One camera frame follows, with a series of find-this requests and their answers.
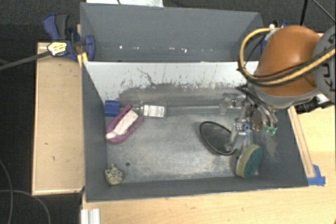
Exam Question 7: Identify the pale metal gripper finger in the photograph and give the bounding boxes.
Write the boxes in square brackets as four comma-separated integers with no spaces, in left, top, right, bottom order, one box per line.
[239,130,254,159]
[227,124,244,153]

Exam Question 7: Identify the yellow and green round sponge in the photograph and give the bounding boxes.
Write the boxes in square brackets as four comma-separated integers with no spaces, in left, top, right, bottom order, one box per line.
[235,144,263,179]

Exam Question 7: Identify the grey metal bin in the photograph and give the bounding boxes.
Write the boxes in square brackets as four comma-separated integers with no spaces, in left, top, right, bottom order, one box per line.
[79,2,309,202]

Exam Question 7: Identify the clear glass bottle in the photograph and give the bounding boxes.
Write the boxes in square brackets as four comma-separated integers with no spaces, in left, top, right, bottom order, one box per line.
[136,103,167,120]

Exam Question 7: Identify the white and pink tube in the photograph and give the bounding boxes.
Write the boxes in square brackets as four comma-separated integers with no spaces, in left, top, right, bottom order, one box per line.
[105,109,139,140]

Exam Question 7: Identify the purple curved tray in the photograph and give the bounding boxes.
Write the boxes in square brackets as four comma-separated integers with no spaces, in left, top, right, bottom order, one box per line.
[106,104,144,145]

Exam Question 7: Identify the blue block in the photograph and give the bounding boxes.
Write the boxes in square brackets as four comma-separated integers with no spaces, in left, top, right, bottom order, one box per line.
[104,100,120,117]

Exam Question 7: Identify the speckled beige toy animal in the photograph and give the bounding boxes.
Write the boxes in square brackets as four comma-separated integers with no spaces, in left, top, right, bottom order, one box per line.
[104,163,125,186]

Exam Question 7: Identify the pale wood board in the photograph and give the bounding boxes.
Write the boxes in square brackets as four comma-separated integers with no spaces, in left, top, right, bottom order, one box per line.
[31,42,85,196]

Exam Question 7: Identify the black cable loop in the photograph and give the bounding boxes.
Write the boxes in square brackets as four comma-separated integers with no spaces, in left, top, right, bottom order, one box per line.
[199,121,238,156]

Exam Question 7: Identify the black cylinder on white bracket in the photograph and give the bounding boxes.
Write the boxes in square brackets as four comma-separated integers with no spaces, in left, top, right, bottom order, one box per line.
[294,94,333,114]

